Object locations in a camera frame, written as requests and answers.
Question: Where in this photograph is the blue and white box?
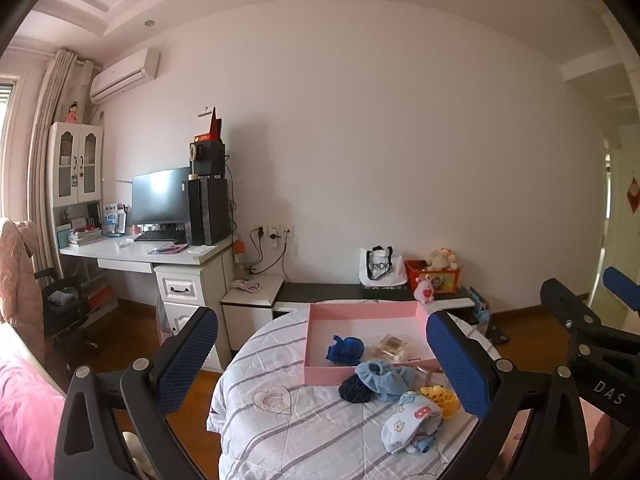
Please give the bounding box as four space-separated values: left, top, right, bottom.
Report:
102 202 126 236

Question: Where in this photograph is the light blue fuzzy cloth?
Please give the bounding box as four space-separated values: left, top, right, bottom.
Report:
355 360 427 402

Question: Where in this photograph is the pink bed sheet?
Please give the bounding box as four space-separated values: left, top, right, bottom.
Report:
570 396 640 480

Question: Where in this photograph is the window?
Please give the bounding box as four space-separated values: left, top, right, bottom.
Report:
0 74 24 227

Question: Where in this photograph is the red gift bag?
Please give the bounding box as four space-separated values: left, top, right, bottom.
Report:
194 107 224 143

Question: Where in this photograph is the dark navy knit hat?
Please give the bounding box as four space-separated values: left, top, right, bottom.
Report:
338 374 375 404

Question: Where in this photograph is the pink bed blanket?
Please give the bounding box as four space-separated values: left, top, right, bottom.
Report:
0 321 68 480

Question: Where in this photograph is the white air conditioner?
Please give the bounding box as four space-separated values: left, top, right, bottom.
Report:
89 47 161 104

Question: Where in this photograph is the wall socket row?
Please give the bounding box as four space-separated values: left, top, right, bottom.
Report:
253 224 296 249

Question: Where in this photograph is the black computer tower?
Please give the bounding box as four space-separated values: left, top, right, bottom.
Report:
187 176 230 246

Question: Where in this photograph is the beige knitted item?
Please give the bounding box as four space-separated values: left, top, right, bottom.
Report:
372 335 409 362

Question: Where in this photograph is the white glass-door cabinet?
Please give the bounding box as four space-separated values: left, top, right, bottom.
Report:
47 121 106 242

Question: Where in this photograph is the beige curtain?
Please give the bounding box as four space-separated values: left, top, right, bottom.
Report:
29 48 97 281

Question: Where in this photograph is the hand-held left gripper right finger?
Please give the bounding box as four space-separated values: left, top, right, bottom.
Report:
425 310 591 480

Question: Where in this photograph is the white desk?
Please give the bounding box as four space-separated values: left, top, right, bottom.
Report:
59 235 237 372

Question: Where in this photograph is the round table, striped cover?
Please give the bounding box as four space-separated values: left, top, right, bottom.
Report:
206 305 502 480

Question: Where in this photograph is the white tote bag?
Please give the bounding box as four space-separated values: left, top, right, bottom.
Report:
358 245 406 289

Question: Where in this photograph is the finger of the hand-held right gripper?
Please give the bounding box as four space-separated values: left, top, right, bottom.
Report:
602 266 640 312
540 278 640 378

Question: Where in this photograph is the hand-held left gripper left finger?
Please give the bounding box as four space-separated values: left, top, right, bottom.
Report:
54 306 219 480

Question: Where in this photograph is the white printed baby cloth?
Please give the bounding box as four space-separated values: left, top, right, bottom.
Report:
381 392 444 454

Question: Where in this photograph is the pink plush toy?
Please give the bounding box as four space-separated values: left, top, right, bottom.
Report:
414 273 436 306

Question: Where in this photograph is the white plush toy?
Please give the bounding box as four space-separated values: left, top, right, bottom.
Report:
425 247 459 271

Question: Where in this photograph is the yellow knit item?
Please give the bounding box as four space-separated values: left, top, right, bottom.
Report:
419 384 460 417

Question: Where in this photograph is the black computer monitor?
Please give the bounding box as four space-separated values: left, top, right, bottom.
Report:
131 167 191 241

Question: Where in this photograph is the red toy box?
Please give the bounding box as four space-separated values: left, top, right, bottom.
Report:
403 258 461 295

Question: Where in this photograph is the blue carton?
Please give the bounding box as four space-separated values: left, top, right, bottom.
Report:
469 287 492 324

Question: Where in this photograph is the white nightstand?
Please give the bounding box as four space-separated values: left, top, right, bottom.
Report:
220 274 285 357

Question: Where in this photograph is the black low bench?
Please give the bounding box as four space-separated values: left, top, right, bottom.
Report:
273 282 477 319

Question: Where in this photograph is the pink coat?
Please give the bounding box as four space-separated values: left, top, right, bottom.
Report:
0 218 46 327

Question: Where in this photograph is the black office chair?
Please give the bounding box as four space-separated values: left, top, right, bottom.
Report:
34 267 99 357

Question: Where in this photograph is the black speaker box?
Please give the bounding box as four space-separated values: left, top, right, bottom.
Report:
189 140 227 177

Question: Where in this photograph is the stack of books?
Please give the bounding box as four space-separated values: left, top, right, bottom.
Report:
67 227 104 247

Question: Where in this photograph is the royal blue baby sock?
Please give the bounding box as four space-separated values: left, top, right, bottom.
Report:
326 335 364 366

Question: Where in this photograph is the pink cardboard box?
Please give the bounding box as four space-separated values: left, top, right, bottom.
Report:
303 301 443 386

